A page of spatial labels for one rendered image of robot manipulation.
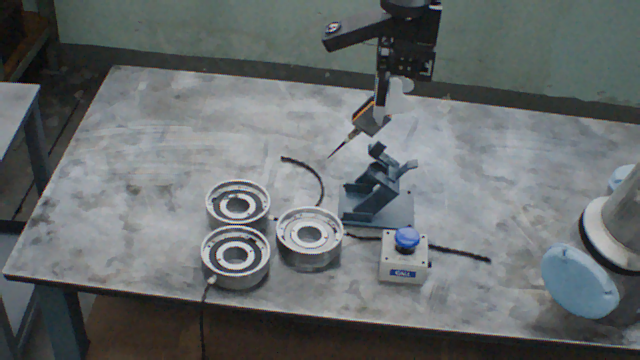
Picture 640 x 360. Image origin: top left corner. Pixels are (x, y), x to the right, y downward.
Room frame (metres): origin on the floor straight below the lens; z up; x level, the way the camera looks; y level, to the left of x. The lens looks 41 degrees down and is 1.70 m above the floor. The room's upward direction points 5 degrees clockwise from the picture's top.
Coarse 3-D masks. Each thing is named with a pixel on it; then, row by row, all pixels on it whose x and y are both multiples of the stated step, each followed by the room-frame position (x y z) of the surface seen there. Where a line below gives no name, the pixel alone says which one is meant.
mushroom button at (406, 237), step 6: (402, 228) 0.87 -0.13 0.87; (408, 228) 0.87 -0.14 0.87; (396, 234) 0.86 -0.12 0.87; (402, 234) 0.86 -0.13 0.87; (408, 234) 0.86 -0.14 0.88; (414, 234) 0.86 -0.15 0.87; (396, 240) 0.85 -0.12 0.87; (402, 240) 0.85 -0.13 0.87; (408, 240) 0.85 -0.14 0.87; (414, 240) 0.85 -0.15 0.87; (420, 240) 0.85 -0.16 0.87; (402, 246) 0.84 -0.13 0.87; (408, 246) 0.84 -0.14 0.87; (414, 246) 0.84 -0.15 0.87
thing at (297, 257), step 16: (304, 208) 0.93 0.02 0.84; (320, 208) 0.94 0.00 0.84; (288, 224) 0.91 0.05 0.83; (304, 224) 0.91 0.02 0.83; (336, 224) 0.91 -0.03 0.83; (320, 240) 0.87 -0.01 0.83; (336, 240) 0.88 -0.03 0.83; (288, 256) 0.84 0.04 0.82; (304, 256) 0.83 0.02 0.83; (320, 256) 0.84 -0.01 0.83
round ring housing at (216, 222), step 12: (228, 180) 0.98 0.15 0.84; (240, 180) 0.99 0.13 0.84; (216, 192) 0.96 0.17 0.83; (264, 192) 0.96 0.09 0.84; (228, 204) 0.95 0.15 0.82; (240, 204) 0.96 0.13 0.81; (252, 204) 0.94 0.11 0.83; (264, 204) 0.95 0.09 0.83; (216, 216) 0.89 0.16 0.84; (240, 216) 0.91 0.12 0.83; (264, 216) 0.91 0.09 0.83; (216, 228) 0.89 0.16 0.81; (252, 228) 0.89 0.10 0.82
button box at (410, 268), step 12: (384, 240) 0.87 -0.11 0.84; (384, 252) 0.85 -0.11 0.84; (396, 252) 0.85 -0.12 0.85; (408, 252) 0.85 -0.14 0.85; (420, 252) 0.85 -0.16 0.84; (384, 264) 0.83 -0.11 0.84; (396, 264) 0.83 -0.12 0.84; (408, 264) 0.83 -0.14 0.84; (420, 264) 0.83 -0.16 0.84; (384, 276) 0.83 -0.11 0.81; (396, 276) 0.83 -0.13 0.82; (408, 276) 0.82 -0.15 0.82; (420, 276) 0.82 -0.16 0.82
